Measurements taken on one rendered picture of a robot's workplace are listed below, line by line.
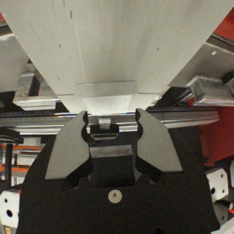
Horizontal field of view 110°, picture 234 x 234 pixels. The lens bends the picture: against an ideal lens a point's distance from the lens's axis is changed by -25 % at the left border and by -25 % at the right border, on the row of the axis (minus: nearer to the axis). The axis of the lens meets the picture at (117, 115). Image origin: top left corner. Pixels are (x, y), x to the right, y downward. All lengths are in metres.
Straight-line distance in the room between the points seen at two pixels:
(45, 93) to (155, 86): 0.25
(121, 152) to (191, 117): 0.52
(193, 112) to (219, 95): 0.28
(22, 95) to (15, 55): 0.10
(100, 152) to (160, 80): 0.19
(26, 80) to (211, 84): 0.60
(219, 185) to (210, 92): 0.28
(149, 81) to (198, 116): 0.61
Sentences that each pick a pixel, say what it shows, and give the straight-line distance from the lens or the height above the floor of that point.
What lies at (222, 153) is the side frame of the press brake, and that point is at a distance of 1.06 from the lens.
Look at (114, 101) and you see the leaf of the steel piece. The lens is 0.21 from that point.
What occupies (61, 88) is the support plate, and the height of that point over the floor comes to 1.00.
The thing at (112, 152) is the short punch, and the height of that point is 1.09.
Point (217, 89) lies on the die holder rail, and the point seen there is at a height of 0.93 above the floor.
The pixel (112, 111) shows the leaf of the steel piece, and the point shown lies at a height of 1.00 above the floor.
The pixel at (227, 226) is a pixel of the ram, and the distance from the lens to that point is 0.47.
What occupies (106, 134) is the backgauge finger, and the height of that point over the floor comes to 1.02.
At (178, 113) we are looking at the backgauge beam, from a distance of 0.66.
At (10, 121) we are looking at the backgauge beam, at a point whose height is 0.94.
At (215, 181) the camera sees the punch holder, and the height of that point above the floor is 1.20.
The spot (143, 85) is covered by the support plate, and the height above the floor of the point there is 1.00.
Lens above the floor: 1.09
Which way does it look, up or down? 18 degrees down
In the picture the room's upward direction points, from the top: 175 degrees clockwise
